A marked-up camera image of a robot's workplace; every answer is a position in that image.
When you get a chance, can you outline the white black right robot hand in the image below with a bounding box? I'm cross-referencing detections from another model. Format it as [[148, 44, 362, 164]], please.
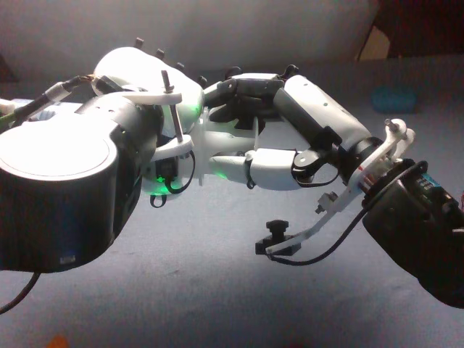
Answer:
[[204, 64, 378, 192]]

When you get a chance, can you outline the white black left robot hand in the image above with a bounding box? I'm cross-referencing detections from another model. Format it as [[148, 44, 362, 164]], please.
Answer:
[[93, 36, 208, 199]]

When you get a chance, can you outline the blue round disc block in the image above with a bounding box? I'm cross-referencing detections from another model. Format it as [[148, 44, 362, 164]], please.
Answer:
[[371, 86, 417, 114]]

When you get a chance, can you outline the tan cardboard box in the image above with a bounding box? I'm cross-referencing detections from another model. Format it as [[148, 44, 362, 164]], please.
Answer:
[[357, 27, 392, 62]]

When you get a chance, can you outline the grey table cloth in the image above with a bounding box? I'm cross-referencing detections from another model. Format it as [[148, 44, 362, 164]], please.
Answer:
[[0, 56, 464, 348]]

